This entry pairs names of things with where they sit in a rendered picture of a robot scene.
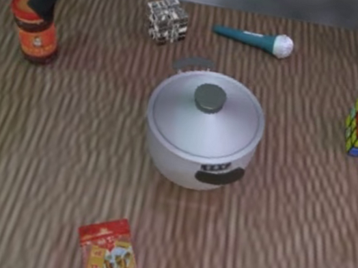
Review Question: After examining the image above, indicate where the red sauce jar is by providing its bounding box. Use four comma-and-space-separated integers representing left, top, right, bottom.
0, 0, 68, 68

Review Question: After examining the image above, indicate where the metallic pot lid grey knob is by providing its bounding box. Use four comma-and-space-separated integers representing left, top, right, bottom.
144, 62, 269, 165

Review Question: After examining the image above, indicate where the silver mirror puzzle cube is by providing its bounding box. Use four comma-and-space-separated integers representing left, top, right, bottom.
140, 0, 193, 51

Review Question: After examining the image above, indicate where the teal toy microphone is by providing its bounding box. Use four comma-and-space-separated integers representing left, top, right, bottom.
209, 22, 296, 62

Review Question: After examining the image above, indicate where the red playing card box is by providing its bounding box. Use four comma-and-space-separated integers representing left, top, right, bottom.
71, 211, 153, 268

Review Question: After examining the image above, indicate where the silver pot with lid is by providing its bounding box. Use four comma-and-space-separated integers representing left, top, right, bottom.
134, 50, 275, 200

